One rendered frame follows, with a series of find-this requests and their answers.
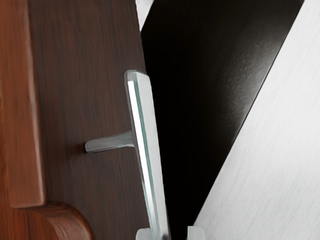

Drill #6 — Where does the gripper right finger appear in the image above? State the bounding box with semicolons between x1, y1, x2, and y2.
187;225;207;240

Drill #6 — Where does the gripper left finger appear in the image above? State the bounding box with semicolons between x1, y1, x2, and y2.
135;227;152;240

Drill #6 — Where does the brown wooden drawer cabinet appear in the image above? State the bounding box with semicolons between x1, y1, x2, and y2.
0;0;173;240

